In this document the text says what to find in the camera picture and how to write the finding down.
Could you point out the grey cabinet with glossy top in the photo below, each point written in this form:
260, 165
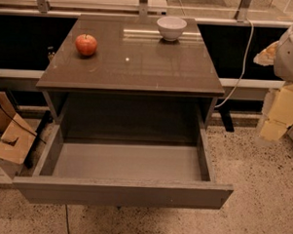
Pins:
132, 62

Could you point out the red apple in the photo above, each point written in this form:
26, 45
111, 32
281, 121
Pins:
86, 45

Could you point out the open cardboard box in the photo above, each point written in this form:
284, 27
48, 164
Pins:
16, 139

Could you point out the metal window railing frame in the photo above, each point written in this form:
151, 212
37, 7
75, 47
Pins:
273, 13

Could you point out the white ceramic bowl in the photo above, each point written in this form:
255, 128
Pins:
171, 28

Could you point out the grey top drawer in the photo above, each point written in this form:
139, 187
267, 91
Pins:
122, 153

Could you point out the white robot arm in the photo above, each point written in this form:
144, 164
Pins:
280, 55

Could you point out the cardboard box at right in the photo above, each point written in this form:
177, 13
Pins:
277, 116

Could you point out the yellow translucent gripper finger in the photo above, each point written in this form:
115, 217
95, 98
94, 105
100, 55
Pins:
267, 56

